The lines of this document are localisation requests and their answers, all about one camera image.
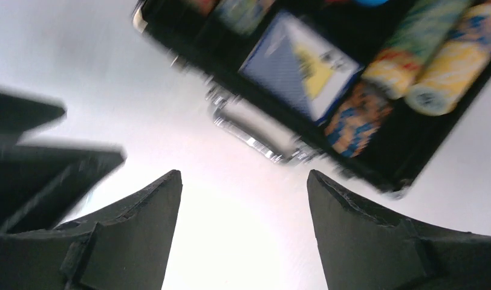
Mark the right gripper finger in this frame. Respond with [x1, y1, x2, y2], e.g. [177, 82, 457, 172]
[307, 170, 491, 289]
[0, 170, 183, 289]

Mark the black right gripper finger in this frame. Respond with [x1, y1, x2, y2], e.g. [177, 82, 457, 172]
[0, 144, 125, 234]
[0, 88, 67, 137]

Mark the black poker set case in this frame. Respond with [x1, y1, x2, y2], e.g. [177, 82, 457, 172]
[133, 1, 491, 193]

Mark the green yellow chip stack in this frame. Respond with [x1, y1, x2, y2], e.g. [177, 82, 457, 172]
[362, 0, 472, 100]

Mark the playing card deck box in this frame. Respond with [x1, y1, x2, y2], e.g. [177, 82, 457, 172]
[239, 10, 362, 125]

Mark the yellow blue chip stack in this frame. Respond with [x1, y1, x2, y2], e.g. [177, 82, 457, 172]
[404, 1, 491, 116]

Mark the orange blue chip stack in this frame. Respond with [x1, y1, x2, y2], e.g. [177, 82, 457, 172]
[324, 81, 393, 158]

